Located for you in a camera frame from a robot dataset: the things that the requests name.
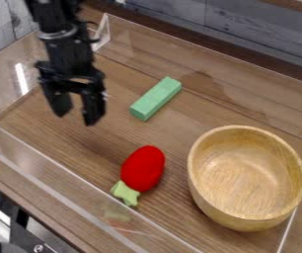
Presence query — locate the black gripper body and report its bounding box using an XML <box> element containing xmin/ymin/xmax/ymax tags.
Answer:
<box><xmin>36</xmin><ymin>27</ymin><xmax>105</xmax><ymax>94</ymax></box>

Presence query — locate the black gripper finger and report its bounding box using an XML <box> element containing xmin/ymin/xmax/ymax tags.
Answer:
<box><xmin>80</xmin><ymin>86</ymin><xmax>107</xmax><ymax>126</ymax></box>
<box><xmin>41</xmin><ymin>83</ymin><xmax>73</xmax><ymax>118</ymax></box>

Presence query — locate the red plush strawberry toy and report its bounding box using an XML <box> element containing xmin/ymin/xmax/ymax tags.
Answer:
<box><xmin>111</xmin><ymin>145</ymin><xmax>165</xmax><ymax>207</ymax></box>

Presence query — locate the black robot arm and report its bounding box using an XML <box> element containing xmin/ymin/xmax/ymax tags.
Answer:
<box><xmin>24</xmin><ymin>0</ymin><xmax>107</xmax><ymax>126</ymax></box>

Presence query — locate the green foam block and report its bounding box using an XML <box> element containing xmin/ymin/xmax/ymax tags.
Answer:
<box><xmin>129</xmin><ymin>77</ymin><xmax>182</xmax><ymax>122</ymax></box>

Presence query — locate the wooden bowl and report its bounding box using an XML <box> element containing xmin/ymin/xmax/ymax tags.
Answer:
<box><xmin>187</xmin><ymin>126</ymin><xmax>302</xmax><ymax>232</ymax></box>

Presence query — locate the clear acrylic corner bracket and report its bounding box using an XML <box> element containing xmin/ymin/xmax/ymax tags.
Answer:
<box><xmin>88</xmin><ymin>14</ymin><xmax>111</xmax><ymax>52</ymax></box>

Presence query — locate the clear acrylic tray wall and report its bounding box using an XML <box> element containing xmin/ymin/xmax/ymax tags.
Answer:
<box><xmin>0</xmin><ymin>14</ymin><xmax>302</xmax><ymax>253</ymax></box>

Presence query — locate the black metal table bracket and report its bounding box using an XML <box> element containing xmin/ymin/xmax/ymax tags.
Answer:
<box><xmin>9</xmin><ymin>207</ymin><xmax>57</xmax><ymax>253</ymax></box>

